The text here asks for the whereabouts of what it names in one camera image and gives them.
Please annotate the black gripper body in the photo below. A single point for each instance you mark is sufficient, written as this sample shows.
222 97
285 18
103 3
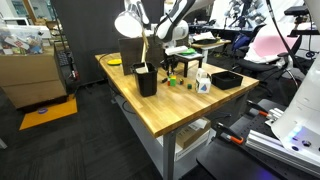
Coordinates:
170 60

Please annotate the Rubik's cube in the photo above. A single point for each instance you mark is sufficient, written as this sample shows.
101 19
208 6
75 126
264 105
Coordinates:
181 81

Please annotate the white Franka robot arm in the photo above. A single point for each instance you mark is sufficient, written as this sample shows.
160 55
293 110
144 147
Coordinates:
300 110

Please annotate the green plate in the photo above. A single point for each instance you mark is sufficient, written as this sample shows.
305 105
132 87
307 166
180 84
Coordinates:
190 51

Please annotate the small green cube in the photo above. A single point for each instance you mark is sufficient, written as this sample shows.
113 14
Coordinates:
189 86

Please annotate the yellow plate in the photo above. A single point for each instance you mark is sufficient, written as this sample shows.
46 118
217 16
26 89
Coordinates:
114 62

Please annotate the black marker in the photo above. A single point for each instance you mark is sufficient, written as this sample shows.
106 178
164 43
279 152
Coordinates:
164 80

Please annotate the small green block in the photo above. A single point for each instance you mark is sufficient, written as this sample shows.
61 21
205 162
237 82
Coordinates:
172 80

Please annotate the small black stool table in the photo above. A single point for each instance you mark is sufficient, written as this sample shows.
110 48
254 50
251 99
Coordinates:
185 65

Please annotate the white kitchen scale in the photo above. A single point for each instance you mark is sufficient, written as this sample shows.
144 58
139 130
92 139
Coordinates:
193 56

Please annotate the black trash bin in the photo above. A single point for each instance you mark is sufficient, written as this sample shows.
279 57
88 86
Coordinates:
146 83

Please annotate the white carton box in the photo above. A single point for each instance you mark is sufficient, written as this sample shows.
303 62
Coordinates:
202 85

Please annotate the dark wooden divider board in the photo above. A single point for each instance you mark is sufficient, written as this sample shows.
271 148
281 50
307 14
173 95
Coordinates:
133 53

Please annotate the black tray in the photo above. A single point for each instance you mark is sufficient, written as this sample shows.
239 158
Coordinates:
226 81

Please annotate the beige desk lamp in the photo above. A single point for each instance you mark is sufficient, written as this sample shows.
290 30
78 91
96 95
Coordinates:
128 23

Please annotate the cardboard box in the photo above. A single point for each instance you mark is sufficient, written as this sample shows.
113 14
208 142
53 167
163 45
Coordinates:
191 135
30 80

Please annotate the blue bag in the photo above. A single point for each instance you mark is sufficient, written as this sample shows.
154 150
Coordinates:
240 41

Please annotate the black office chair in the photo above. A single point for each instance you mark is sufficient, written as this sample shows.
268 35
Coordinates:
256 65

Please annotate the black curtain partition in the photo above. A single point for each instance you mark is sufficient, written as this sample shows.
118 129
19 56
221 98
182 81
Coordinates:
90 33

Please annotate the pink and white cloth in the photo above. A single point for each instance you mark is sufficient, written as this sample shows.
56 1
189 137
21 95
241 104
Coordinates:
266 45

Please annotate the black keyboard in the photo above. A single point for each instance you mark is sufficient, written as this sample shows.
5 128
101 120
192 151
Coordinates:
63 58

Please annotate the orange floor mat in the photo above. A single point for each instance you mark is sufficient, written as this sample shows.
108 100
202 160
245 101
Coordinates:
50 113

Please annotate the purple tape roll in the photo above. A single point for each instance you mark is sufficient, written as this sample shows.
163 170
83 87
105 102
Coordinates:
42 110

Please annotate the clear plastic storage bin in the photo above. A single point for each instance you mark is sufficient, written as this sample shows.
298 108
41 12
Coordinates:
20 40

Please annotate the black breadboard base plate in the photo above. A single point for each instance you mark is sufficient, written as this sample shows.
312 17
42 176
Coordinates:
226 163

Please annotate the aluminium bracket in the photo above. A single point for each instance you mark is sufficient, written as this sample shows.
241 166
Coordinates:
275 116

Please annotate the aluminium rail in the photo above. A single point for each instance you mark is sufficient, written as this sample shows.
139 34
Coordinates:
266 145

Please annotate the black camera on stand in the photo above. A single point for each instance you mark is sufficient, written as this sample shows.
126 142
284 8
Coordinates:
296 10

